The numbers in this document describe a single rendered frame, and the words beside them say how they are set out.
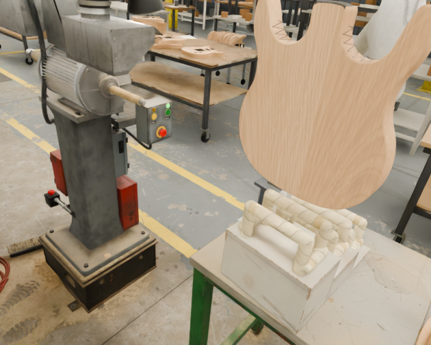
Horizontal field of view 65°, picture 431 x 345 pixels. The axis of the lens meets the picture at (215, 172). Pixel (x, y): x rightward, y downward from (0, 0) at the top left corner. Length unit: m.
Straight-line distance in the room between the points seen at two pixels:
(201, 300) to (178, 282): 1.06
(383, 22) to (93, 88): 1.05
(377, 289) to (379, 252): 0.17
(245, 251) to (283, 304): 0.16
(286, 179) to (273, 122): 0.13
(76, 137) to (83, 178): 0.23
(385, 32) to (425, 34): 0.36
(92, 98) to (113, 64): 0.36
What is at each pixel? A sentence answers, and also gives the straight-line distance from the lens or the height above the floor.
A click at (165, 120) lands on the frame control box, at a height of 1.03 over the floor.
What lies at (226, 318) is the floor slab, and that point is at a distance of 2.11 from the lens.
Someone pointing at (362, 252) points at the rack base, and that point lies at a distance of 1.25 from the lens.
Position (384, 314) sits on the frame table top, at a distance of 1.11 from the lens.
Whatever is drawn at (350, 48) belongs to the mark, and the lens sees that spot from 0.68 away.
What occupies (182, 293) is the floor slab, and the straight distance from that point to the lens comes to 2.20.
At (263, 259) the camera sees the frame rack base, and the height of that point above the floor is 1.09.
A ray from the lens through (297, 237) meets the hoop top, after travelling 0.80.
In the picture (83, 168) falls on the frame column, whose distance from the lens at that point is 1.79.
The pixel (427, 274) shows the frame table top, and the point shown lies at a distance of 1.31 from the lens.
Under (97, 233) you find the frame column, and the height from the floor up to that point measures 0.38.
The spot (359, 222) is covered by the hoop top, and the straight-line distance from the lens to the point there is 1.20.
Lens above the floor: 1.71
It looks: 31 degrees down
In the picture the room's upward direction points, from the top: 5 degrees clockwise
